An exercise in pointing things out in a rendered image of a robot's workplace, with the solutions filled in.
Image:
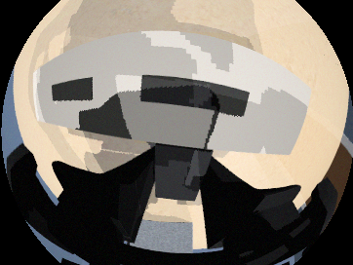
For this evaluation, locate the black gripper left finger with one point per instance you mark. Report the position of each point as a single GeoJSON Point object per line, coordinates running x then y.
{"type": "Point", "coordinates": [122, 192]}

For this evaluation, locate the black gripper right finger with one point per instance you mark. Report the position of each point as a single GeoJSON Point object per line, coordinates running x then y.
{"type": "Point", "coordinates": [229, 202]}

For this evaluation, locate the dark grey two-prong plug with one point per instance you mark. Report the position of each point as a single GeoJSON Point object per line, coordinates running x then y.
{"type": "Point", "coordinates": [179, 171]}

